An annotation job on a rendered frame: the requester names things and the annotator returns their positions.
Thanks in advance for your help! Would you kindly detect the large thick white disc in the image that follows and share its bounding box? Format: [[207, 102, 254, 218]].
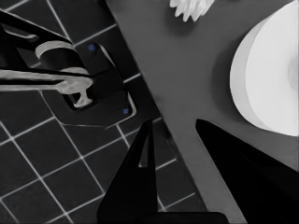
[[229, 0, 299, 137]]

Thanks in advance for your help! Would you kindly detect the larger white gear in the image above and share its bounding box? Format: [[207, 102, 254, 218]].
[[168, 0, 217, 22]]

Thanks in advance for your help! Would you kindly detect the dark robot body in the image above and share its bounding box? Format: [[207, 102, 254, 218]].
[[0, 7, 138, 130]]

